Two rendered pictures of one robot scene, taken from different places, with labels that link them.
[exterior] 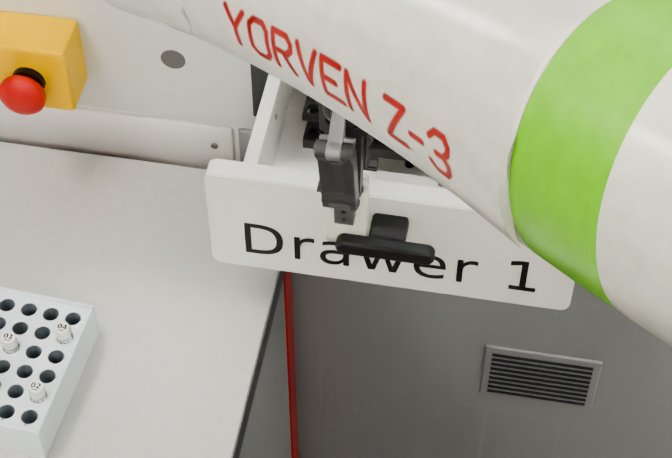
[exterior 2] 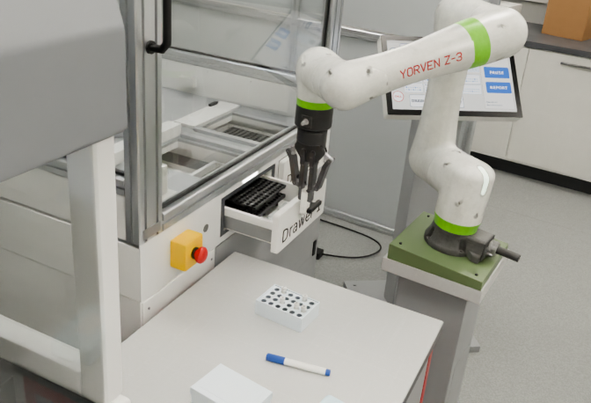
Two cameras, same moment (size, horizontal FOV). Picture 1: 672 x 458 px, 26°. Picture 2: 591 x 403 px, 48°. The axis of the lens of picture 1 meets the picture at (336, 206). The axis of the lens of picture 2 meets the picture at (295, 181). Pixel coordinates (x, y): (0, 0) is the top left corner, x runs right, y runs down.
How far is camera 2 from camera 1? 154 cm
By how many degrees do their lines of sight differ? 63
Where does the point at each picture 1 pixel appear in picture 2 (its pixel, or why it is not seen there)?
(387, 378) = not seen: hidden behind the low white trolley
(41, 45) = (195, 236)
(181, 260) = (253, 277)
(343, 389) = not seen: hidden behind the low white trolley
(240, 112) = (217, 238)
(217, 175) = (280, 215)
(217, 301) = (273, 274)
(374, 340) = not seen: hidden behind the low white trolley
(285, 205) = (289, 216)
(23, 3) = (175, 232)
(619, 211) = (492, 37)
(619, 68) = (474, 24)
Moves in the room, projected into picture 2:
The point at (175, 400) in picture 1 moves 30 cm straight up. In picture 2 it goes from (307, 289) to (318, 179)
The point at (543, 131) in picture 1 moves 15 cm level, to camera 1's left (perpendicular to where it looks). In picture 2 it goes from (475, 37) to (471, 50)
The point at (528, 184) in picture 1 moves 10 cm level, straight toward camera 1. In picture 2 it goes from (477, 46) to (521, 54)
